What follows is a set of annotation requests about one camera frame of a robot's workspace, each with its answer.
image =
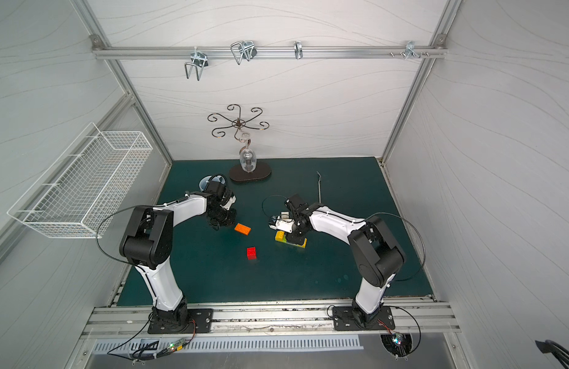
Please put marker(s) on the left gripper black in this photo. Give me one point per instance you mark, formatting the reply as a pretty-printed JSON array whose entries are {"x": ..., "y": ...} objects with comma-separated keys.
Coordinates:
[{"x": 221, "y": 215}]

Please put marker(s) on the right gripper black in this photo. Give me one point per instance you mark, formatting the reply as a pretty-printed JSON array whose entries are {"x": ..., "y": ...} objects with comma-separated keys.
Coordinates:
[{"x": 293, "y": 232}]

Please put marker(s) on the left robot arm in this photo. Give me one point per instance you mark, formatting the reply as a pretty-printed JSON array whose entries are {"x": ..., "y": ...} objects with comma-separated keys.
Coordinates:
[{"x": 147, "y": 245}]

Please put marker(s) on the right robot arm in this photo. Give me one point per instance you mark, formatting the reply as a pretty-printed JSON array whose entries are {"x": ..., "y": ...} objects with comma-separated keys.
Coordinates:
[{"x": 377, "y": 253}]

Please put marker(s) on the orange lego brick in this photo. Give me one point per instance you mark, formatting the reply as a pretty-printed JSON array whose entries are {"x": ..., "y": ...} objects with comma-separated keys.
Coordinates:
[{"x": 243, "y": 229}]

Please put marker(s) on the red lego brick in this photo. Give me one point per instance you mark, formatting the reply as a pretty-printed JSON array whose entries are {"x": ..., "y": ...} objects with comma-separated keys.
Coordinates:
[{"x": 251, "y": 253}]

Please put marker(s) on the light blue mug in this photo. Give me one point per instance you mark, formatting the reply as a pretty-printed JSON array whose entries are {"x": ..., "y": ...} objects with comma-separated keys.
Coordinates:
[{"x": 203, "y": 183}]

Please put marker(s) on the green table mat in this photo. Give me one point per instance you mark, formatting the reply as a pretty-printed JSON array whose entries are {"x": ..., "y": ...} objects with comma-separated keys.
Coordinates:
[{"x": 211, "y": 266}]

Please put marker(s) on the black metal mug tree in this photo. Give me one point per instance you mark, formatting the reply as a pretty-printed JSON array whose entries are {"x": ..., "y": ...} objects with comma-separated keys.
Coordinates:
[{"x": 263, "y": 171}]

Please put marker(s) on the metal tweezers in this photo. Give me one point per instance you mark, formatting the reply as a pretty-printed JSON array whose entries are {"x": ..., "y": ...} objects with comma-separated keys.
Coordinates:
[{"x": 319, "y": 187}]

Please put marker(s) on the white vent grille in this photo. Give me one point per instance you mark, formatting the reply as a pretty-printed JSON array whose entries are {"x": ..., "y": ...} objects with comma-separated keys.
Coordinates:
[{"x": 225, "y": 344}]

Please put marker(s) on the metal hook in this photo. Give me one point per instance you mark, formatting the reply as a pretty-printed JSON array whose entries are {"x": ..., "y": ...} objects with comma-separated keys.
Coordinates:
[
  {"x": 298, "y": 50},
  {"x": 243, "y": 51},
  {"x": 195, "y": 67},
  {"x": 410, "y": 52}
]

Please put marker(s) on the black stand corner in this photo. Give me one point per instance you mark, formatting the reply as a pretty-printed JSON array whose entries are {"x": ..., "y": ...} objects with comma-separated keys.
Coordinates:
[{"x": 560, "y": 353}]

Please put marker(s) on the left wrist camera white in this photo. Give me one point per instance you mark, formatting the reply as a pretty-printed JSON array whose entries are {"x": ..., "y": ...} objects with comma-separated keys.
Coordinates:
[{"x": 229, "y": 203}]

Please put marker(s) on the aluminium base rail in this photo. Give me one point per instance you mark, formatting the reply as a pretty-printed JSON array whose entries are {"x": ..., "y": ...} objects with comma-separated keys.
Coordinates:
[{"x": 305, "y": 317}]

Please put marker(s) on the white wire basket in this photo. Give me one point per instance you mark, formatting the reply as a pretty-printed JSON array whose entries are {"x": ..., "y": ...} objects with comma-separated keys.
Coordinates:
[{"x": 74, "y": 196}]

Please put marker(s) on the aluminium top rail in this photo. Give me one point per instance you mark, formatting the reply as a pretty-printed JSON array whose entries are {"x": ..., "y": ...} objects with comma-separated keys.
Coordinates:
[{"x": 264, "y": 52}]

